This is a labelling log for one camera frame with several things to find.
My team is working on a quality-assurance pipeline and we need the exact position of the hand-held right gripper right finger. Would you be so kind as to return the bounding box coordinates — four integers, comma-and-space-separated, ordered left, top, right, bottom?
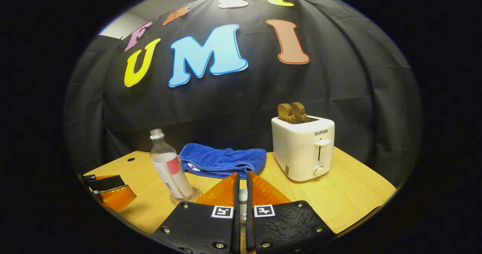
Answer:
246, 171, 337, 254

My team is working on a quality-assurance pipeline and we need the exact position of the round cork coaster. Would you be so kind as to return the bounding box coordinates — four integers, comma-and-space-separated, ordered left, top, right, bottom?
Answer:
170, 187, 203, 205

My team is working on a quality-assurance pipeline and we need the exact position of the white toaster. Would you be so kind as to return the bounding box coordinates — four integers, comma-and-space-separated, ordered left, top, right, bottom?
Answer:
271, 116, 335, 182

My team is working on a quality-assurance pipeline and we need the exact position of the clear plastic water bottle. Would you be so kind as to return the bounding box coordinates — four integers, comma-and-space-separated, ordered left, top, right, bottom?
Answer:
149, 129, 195, 200

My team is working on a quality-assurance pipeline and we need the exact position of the white teacup lid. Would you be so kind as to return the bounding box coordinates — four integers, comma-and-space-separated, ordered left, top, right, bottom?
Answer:
239, 189, 249, 219

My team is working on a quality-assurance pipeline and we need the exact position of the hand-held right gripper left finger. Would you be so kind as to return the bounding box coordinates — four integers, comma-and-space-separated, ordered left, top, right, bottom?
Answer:
153, 172, 241, 254

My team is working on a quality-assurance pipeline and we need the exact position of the blue folded towel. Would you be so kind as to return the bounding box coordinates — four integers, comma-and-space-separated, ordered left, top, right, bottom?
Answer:
179, 143, 267, 179

